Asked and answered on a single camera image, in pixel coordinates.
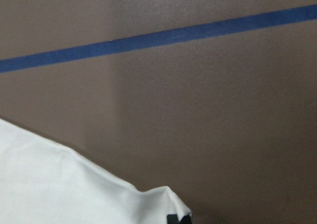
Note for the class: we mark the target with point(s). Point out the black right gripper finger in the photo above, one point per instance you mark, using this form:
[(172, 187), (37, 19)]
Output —
[(186, 220)]

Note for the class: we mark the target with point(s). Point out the cream long-sleeve cat shirt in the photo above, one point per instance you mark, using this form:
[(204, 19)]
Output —
[(44, 182)]

